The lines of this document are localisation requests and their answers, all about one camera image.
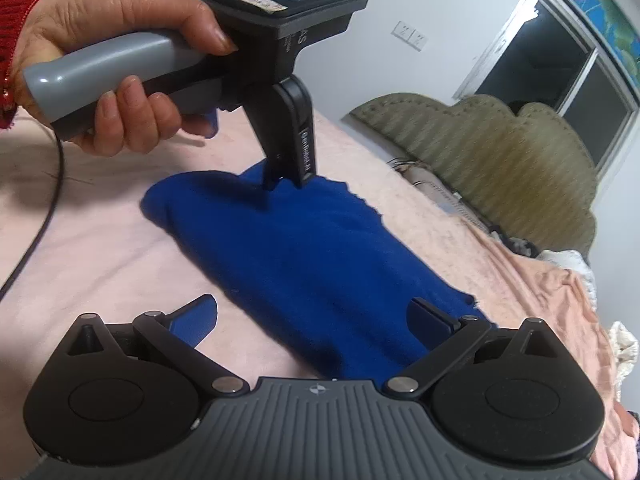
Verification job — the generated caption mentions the lotus wall painting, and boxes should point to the lotus wall painting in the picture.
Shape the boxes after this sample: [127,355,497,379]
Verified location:
[534,0,640,92]

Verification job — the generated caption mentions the peach blanket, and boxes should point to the peach blanket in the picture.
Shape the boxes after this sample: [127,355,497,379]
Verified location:
[492,247,640,480]

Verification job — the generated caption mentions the person's left hand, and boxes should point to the person's left hand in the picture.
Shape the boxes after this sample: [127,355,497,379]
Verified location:
[10,0,239,157]

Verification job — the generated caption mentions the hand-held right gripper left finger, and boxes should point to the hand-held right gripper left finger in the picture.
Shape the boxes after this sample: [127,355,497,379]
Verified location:
[64,294,248,397]

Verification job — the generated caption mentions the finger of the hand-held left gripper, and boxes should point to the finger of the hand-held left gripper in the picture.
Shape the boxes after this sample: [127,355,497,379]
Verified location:
[244,85,297,193]
[275,75,317,190]

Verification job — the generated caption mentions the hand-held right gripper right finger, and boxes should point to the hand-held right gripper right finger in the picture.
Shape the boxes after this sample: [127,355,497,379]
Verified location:
[384,298,563,397]

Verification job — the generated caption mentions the olive padded headboard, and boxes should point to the olive padded headboard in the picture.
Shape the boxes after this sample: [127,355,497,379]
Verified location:
[347,92,599,257]

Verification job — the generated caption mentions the white quilt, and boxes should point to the white quilt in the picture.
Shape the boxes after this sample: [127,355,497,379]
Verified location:
[536,249,599,313]

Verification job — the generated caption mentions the blue beaded sweater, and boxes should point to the blue beaded sweater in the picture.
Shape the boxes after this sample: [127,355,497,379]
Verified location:
[139,159,497,382]

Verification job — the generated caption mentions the window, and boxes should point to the window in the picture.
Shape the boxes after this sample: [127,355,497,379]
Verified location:
[451,0,640,173]

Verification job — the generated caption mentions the black cable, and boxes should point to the black cable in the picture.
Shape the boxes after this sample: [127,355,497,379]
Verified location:
[0,134,65,300]

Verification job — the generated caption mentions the pale pink plush blanket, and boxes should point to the pale pink plush blanket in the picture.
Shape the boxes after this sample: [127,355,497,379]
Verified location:
[0,107,566,411]

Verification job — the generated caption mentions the person's left forearm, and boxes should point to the person's left forearm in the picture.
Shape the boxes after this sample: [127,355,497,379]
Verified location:
[0,0,49,132]

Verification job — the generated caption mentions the dark clothes pile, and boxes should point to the dark clothes pile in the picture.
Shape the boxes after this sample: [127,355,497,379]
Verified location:
[491,224,540,260]

